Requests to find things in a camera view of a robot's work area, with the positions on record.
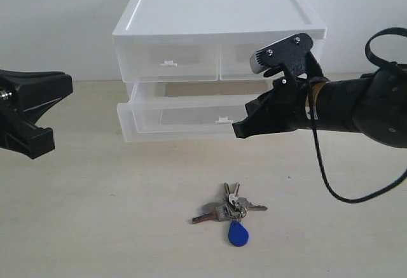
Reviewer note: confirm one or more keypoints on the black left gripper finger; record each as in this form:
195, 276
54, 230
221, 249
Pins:
32, 94
20, 136

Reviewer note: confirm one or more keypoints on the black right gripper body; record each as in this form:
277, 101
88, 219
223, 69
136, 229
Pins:
296, 99

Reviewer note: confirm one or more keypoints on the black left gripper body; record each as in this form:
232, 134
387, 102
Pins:
8, 107

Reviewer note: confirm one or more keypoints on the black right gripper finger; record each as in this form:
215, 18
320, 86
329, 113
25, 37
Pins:
264, 117

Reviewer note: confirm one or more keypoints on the key bunch with blue fob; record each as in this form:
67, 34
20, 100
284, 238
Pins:
233, 209

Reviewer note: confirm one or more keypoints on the clear wide drawer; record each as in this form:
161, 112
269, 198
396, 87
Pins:
182, 110

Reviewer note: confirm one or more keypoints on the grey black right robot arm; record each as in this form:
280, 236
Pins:
374, 105

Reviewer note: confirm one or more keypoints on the white plastic drawer cabinet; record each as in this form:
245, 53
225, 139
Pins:
216, 22

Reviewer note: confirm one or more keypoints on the clear upper left drawer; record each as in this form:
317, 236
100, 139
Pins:
168, 63

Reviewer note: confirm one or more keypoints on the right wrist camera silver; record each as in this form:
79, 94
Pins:
292, 55

